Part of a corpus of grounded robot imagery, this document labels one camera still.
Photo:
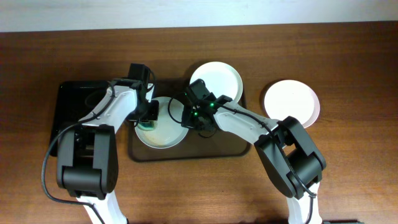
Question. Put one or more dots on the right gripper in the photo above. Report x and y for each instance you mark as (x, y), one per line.
(188, 116)

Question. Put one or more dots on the green and yellow sponge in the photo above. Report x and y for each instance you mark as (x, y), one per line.
(146, 125)

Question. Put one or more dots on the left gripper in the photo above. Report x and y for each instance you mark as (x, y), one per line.
(149, 111)

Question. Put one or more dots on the black rectangular tray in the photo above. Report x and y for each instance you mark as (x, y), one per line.
(75, 100)

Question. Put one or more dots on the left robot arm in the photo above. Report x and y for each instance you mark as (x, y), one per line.
(87, 157)

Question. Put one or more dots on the white plate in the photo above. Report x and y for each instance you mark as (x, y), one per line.
(220, 79)
(292, 98)

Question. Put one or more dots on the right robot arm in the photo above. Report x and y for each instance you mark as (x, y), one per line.
(290, 157)

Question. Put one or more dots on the white plate top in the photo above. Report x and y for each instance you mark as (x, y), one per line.
(220, 79)

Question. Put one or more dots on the pale blue plate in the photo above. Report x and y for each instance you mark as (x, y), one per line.
(167, 132)

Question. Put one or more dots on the brown plastic serving tray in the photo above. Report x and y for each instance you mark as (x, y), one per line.
(194, 146)

